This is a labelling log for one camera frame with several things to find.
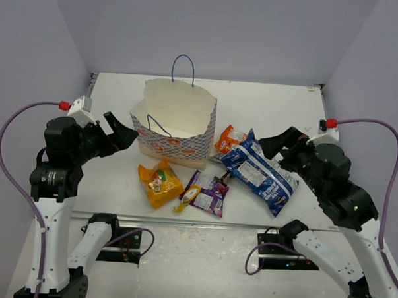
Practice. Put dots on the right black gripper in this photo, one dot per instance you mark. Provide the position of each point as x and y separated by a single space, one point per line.
272 145

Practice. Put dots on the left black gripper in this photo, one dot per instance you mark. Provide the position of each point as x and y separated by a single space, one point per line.
103 135

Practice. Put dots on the blue chips bag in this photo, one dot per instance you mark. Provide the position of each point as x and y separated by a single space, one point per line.
264 177

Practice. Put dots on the orange fruit candy bag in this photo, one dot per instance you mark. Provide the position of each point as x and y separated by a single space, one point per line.
229 138

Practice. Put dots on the blue checkered paper bag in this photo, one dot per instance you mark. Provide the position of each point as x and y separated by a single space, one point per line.
176 120

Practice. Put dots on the yellow orange snack bag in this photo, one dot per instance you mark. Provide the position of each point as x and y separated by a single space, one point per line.
160 183

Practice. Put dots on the grey snack wrapper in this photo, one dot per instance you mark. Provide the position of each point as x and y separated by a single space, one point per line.
216 157

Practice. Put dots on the purple snack packet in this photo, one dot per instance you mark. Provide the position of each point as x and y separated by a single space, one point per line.
212 194

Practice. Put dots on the small yellow snack packet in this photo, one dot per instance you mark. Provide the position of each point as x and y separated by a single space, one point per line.
187 198

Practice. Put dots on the brown chocolate bar wrapper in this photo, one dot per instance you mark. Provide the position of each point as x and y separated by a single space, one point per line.
224 178

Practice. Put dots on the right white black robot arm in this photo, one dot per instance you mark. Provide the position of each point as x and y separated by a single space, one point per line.
325 169

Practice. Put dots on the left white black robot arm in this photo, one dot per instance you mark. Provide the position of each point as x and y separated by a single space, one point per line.
54 185

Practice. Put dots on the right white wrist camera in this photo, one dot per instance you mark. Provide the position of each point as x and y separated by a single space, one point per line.
328 133

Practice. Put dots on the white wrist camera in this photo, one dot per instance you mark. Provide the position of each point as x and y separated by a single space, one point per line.
80 111
328 133

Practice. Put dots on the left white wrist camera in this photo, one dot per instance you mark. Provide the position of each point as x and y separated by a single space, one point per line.
80 111

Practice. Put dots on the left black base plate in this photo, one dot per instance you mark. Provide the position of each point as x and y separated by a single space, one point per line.
125 243

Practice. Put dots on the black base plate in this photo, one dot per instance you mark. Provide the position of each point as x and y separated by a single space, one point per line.
125 243
275 252

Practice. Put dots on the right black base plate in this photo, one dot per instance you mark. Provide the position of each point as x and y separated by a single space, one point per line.
275 252

